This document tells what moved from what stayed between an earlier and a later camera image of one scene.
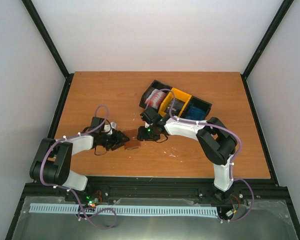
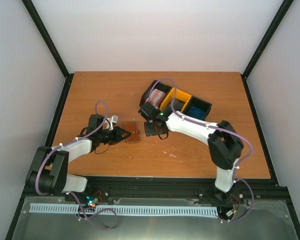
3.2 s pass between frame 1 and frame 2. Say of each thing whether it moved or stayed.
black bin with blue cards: stayed
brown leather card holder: moved
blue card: stayed
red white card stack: stayed
